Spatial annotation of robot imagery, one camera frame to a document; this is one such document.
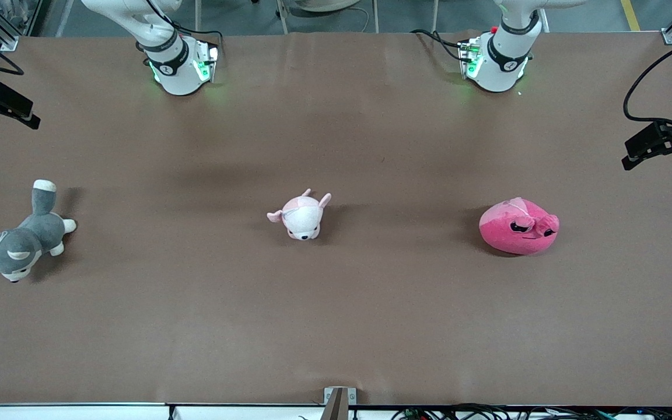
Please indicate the grey metal post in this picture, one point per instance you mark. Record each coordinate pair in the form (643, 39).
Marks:
(282, 17)
(435, 14)
(198, 14)
(374, 17)

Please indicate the white round stand base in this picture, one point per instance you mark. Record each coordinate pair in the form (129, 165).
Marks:
(327, 4)

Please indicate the white table edge rail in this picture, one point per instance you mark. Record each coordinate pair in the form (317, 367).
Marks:
(79, 413)

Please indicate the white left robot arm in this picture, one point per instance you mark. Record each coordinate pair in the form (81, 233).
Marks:
(496, 73)

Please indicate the brown table cover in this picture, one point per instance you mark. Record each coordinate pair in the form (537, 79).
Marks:
(371, 321)

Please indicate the pale pink dog plush toy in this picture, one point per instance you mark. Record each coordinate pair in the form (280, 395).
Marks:
(304, 219)

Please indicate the bright pink round plush toy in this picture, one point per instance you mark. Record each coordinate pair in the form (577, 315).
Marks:
(511, 239)

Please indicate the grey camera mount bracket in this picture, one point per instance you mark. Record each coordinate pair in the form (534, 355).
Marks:
(339, 405)

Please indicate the grey husky plush toy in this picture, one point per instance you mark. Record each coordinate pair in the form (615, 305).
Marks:
(27, 239)

